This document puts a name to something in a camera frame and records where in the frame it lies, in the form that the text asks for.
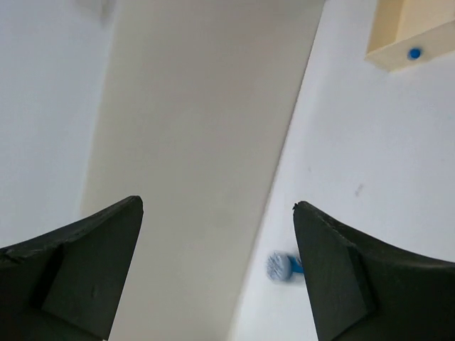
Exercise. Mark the cream compartment tray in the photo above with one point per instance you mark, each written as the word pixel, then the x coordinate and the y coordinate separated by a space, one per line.
pixel 401 25

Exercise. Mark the blue pushpin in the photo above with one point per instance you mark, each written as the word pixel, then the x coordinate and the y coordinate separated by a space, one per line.
pixel 414 53

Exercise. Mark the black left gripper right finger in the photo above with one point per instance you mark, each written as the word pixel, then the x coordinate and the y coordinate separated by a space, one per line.
pixel 361 288

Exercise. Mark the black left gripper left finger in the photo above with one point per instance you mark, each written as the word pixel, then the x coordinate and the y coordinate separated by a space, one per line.
pixel 66 284

